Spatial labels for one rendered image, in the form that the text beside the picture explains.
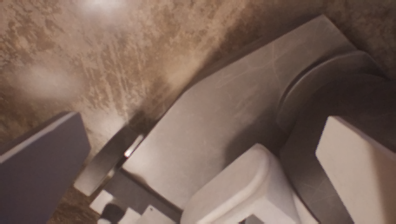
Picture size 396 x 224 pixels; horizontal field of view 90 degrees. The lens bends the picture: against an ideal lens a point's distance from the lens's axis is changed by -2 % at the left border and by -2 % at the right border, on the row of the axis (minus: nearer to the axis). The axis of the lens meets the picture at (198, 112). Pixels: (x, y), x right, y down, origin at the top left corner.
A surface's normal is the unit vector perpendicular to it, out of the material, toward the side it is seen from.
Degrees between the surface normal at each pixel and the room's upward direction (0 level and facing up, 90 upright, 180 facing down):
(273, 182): 65
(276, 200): 55
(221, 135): 0
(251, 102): 0
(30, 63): 0
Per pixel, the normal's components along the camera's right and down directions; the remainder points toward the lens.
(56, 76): -0.16, 0.40
